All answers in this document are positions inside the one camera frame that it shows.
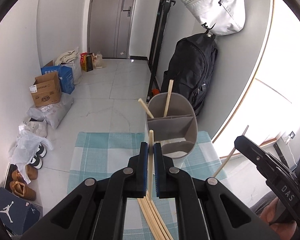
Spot wooden chopstick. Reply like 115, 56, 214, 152
138, 98, 154, 119
144, 196, 171, 240
147, 129, 154, 200
213, 125, 249, 177
147, 197, 175, 240
142, 198, 166, 239
137, 198, 160, 239
164, 80, 173, 117

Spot person's right hand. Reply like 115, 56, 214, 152
260, 197, 297, 240

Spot teal white checkered cloth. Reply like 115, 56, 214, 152
68, 131, 221, 239

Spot white grey utensil holder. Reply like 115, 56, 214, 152
146, 93, 198, 159

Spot black white sneakers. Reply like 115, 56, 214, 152
30, 144, 47, 170

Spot grey plastic parcel bag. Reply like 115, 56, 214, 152
27, 93, 74, 129

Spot brown shoe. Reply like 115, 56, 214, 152
9, 181, 36, 201
12, 165, 38, 183

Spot white plastic bag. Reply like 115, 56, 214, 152
8, 120, 53, 184

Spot black backpack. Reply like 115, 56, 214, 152
160, 32, 218, 115

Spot blue cardboard box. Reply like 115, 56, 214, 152
41, 61, 75, 94

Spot brown cardboard box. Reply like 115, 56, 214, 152
29, 72, 62, 107

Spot navy jordan shoe box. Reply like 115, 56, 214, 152
0, 187, 43, 236

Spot cream cloth bag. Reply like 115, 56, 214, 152
55, 50, 78, 65

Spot grey entrance door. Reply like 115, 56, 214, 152
88, 0, 136, 59

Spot white hanging bag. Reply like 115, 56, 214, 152
181, 0, 245, 36

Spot black metal stand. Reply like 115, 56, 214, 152
146, 0, 175, 102

